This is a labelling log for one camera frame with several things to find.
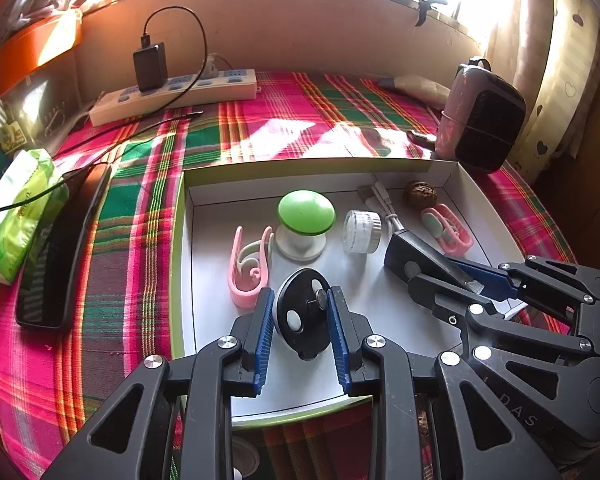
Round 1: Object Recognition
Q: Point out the white round object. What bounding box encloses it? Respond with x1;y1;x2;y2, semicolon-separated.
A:
230;435;259;480

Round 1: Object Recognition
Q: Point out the black window latch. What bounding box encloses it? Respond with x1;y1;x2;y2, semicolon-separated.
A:
414;0;447;27

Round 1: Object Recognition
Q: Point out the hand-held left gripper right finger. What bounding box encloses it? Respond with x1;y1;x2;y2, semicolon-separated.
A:
326;286;563;480

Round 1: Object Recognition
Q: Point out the pink cable winder clip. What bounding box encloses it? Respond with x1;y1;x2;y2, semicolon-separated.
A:
230;225;276;308

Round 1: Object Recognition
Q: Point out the black white round gadget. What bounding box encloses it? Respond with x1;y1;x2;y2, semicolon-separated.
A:
274;268;343;361

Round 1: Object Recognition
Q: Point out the green tissue pack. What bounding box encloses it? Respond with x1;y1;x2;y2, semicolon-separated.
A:
0;149;69;286

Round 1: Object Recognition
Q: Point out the white plug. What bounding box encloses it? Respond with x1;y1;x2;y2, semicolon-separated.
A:
206;54;231;81

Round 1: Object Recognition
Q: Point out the pink gadget with green pad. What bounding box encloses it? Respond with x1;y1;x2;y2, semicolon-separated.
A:
420;204;475;255

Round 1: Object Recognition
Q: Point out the black charger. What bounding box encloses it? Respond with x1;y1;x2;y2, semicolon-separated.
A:
132;44;167;92

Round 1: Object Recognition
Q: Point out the heart print curtain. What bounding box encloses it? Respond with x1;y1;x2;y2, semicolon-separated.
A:
485;0;600;186

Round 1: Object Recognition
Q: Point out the black charger cable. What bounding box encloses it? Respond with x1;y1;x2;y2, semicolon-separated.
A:
139;6;207;111

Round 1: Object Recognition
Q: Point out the plaid bed sheet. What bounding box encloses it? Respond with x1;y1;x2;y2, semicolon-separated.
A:
0;70;600;480

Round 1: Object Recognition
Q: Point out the black cylindrical device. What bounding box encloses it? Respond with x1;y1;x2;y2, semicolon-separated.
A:
384;231;481;296

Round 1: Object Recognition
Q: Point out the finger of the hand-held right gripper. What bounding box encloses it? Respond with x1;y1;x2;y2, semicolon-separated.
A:
407;271;600;393
447;254;600;333

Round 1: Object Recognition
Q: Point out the black tablet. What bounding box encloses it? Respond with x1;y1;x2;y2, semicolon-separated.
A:
15;164;112;330

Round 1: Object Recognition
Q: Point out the white power strip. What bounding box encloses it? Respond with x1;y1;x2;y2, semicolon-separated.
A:
89;69;257;127

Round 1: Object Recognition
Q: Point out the beige tube with blue cap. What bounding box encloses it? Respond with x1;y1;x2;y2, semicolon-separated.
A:
378;74;452;107

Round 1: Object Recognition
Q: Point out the small clear jar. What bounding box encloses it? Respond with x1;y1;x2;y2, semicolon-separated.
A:
342;209;383;255

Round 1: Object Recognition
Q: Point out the green white cardboard box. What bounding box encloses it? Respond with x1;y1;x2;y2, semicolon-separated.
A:
171;156;531;431

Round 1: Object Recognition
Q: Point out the long black cable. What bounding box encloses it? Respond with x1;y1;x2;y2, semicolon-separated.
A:
0;110;204;213

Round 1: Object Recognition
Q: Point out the green-topped white knob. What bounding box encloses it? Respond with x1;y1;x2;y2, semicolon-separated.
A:
275;190;337;261

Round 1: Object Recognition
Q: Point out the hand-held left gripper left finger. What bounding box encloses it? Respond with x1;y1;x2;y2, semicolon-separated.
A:
40;287;276;480

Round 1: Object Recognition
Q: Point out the white usb cable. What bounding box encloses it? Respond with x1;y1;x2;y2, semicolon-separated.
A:
357;180;406;233

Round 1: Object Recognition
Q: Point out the grey desktop heater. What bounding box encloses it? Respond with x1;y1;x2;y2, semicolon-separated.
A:
434;56;527;174

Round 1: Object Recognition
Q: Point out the brown walnut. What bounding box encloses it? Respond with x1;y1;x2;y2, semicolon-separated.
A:
404;181;438;208

